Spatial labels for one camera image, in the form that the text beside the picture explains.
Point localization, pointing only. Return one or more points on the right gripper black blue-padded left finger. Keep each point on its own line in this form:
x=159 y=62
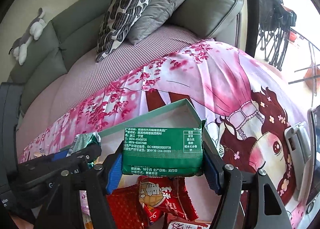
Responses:
x=62 y=209

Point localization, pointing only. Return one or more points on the black white patterned pillow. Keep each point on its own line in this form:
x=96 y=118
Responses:
x=116 y=24

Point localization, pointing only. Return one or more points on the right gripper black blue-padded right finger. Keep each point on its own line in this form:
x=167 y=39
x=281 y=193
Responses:
x=265 y=208

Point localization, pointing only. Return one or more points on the grey pillow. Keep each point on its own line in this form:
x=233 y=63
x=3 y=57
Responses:
x=154 y=16

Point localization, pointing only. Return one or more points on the grey white plush toy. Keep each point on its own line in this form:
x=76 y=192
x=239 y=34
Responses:
x=33 y=32

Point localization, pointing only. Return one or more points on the red white milk candy packet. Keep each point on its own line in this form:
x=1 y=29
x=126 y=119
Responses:
x=185 y=225

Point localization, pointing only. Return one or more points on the green silver foil packet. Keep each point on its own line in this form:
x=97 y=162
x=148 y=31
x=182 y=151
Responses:
x=82 y=141

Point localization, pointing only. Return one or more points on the green snack packet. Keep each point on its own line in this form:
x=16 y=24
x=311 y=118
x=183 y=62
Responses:
x=168 y=152

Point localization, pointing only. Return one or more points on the teal-rimmed white tray box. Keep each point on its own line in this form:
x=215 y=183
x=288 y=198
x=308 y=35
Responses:
x=175 y=115

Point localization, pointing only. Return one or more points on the grey-green sofa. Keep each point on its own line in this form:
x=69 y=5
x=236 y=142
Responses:
x=74 y=32

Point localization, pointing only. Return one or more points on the silver phone holder stand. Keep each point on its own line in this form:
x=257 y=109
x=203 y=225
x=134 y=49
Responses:
x=298 y=143

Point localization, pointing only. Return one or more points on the red waffle snack packet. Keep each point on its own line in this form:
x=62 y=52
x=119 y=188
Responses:
x=160 y=195

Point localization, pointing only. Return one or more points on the red foil snack packet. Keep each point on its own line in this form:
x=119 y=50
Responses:
x=126 y=209

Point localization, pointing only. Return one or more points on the pink textured sofa cover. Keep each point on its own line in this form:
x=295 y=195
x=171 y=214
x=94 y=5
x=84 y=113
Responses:
x=86 y=77

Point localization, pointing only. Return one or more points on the white orange snack packet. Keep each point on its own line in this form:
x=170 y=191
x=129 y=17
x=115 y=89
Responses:
x=85 y=210

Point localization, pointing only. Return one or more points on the pink cherry blossom anime cloth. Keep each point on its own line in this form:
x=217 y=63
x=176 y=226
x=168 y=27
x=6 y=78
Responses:
x=246 y=104

